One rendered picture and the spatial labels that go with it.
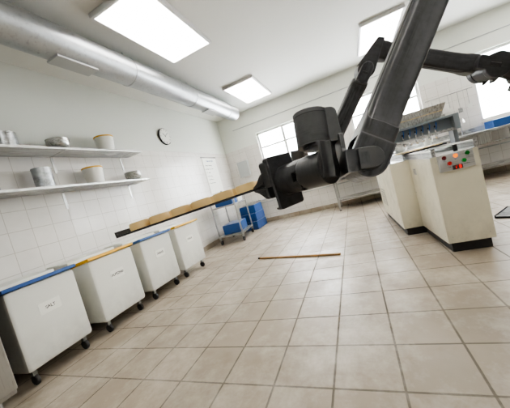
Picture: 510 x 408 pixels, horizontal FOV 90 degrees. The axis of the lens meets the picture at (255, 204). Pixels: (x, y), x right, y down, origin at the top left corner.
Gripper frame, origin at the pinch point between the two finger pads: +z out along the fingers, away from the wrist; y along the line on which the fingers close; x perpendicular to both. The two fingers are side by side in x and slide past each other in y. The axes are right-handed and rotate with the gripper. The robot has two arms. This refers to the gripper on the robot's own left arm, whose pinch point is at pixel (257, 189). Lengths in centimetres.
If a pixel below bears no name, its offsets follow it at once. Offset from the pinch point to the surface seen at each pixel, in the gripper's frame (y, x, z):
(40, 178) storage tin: -77, -40, 288
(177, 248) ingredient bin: 47, 78, 319
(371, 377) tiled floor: 100, 54, 30
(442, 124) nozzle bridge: -5, 300, 48
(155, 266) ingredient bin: 53, 35, 288
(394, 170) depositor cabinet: 27, 261, 90
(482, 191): 57, 228, 14
